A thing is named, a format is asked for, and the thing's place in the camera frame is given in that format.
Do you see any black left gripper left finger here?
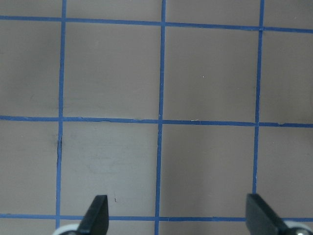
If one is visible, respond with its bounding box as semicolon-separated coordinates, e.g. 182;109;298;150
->
77;195;109;235

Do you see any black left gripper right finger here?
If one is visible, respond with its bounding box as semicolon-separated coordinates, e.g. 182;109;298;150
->
246;193;289;235

